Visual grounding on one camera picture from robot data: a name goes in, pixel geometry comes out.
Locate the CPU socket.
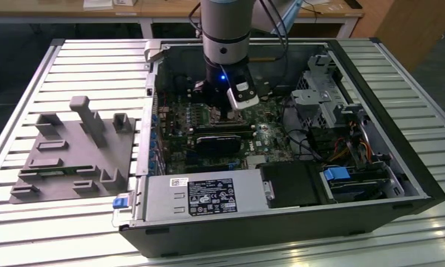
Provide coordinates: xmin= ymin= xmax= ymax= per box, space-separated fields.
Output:
xmin=207 ymin=104 xmax=247 ymax=126

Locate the black RAM slot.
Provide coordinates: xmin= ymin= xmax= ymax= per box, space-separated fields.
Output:
xmin=199 ymin=124 xmax=254 ymax=130
xmin=195 ymin=128 xmax=252 ymax=134
xmin=198 ymin=126 xmax=254 ymax=132
xmin=195 ymin=131 xmax=252 ymax=137

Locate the black disk bay cover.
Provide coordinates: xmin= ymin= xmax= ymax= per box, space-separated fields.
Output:
xmin=260 ymin=162 xmax=330 ymax=209

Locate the black graphics card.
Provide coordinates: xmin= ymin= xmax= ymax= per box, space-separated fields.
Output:
xmin=194 ymin=135 xmax=244 ymax=156

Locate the green motherboard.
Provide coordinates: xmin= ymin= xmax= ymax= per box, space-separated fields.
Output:
xmin=156 ymin=85 xmax=298 ymax=175

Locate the silver chipset heatsink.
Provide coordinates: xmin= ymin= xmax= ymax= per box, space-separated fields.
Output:
xmin=246 ymin=155 xmax=270 ymax=168

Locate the perforated metal drive cage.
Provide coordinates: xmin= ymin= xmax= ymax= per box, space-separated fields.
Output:
xmin=290 ymin=55 xmax=362 ymax=129

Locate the silver power supply unit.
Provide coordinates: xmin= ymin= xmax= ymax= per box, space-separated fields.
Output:
xmin=132 ymin=169 xmax=270 ymax=225

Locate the grey parts rack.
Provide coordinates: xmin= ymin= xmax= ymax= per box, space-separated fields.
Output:
xmin=8 ymin=96 xmax=139 ymax=205

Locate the hard disk in blue carrier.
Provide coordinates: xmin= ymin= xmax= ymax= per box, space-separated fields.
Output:
xmin=323 ymin=166 xmax=392 ymax=201

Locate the blue plastic latch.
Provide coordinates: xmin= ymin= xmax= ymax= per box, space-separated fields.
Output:
xmin=111 ymin=194 xmax=132 ymax=210

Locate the green RAM stick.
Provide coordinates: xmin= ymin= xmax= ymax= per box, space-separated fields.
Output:
xmin=40 ymin=166 xmax=96 ymax=176

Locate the black PC case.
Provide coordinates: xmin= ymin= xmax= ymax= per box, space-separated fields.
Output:
xmin=114 ymin=37 xmax=445 ymax=258

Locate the wooden cabinet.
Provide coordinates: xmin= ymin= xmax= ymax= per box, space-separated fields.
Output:
xmin=375 ymin=0 xmax=445 ymax=73

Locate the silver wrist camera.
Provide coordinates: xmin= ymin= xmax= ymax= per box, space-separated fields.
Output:
xmin=226 ymin=80 xmax=262 ymax=110

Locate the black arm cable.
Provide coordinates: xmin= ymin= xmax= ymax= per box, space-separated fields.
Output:
xmin=251 ymin=0 xmax=290 ymax=62

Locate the black power cable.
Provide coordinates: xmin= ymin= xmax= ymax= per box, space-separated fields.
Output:
xmin=284 ymin=128 xmax=324 ymax=164

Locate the wooden desk white frame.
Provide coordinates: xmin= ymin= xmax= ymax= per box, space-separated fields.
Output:
xmin=140 ymin=0 xmax=366 ymax=39
xmin=0 ymin=0 xmax=150 ymax=39

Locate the yellow orange wire bundle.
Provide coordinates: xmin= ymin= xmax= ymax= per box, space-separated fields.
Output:
xmin=328 ymin=139 xmax=372 ymax=167

